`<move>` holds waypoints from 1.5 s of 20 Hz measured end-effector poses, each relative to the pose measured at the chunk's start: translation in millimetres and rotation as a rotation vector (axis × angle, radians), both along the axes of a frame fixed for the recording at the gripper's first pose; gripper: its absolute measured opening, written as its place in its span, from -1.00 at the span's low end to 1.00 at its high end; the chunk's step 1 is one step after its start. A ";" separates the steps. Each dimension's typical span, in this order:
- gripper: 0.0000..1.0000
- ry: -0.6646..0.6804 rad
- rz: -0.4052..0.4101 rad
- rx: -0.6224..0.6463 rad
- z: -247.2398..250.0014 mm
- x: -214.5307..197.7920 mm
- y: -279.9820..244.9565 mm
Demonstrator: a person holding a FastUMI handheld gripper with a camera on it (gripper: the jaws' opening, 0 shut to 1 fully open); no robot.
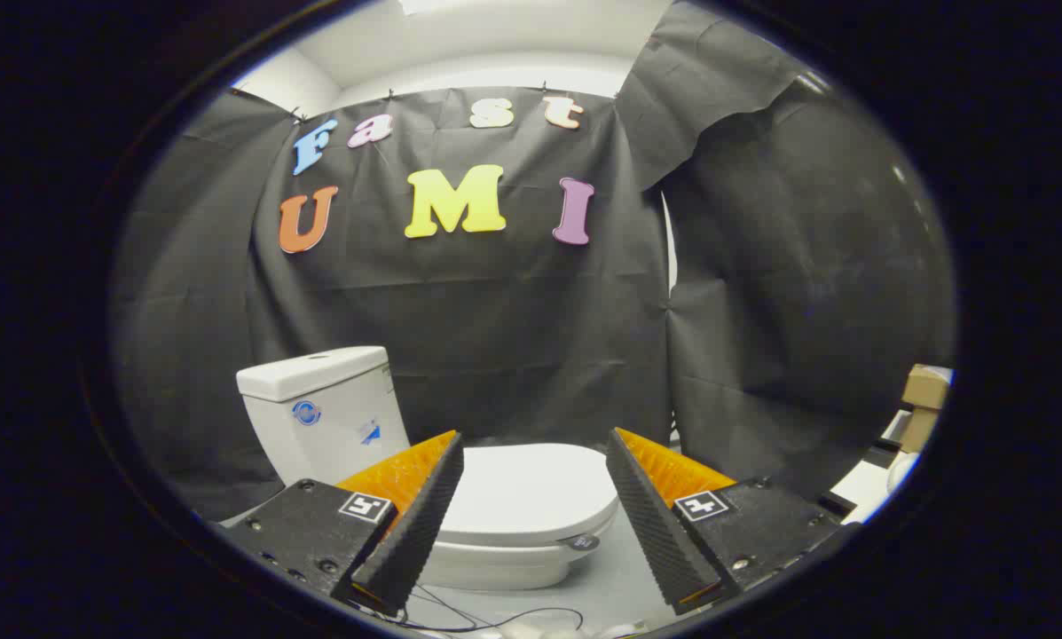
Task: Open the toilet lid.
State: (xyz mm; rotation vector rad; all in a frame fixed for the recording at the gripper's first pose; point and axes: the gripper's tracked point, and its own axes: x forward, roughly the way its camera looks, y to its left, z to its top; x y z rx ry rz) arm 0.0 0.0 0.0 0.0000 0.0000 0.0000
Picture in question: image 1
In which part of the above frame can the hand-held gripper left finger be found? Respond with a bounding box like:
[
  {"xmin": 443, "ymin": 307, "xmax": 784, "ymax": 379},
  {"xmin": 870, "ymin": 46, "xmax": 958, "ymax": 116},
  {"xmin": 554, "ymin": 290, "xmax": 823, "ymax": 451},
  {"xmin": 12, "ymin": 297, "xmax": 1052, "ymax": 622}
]
[{"xmin": 220, "ymin": 430, "xmax": 465, "ymax": 618}]

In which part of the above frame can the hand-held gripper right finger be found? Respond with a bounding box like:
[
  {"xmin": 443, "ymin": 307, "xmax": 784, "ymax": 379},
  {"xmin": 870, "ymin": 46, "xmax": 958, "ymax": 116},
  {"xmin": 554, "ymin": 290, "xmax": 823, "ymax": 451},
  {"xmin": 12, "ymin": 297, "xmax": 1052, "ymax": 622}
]
[{"xmin": 606, "ymin": 427, "xmax": 860, "ymax": 616}]

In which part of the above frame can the black backdrop cloth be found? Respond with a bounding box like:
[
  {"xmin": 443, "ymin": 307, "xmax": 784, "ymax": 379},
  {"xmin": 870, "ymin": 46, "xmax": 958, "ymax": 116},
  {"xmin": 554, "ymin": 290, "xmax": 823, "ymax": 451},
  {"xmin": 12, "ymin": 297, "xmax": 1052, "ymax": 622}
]
[{"xmin": 109, "ymin": 0, "xmax": 957, "ymax": 525}]

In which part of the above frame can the brown cardboard box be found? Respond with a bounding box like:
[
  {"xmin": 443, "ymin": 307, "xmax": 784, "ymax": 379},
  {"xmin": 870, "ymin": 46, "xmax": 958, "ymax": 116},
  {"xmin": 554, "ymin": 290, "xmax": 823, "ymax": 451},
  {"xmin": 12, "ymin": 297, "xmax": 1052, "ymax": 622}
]
[{"xmin": 900, "ymin": 364, "xmax": 951, "ymax": 454}]

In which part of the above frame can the thin black cable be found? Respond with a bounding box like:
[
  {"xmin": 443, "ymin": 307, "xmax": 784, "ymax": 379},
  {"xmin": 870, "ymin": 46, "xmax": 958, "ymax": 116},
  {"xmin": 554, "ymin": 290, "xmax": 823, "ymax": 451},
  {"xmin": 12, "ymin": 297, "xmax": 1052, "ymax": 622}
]
[{"xmin": 353, "ymin": 584, "xmax": 586, "ymax": 634}]

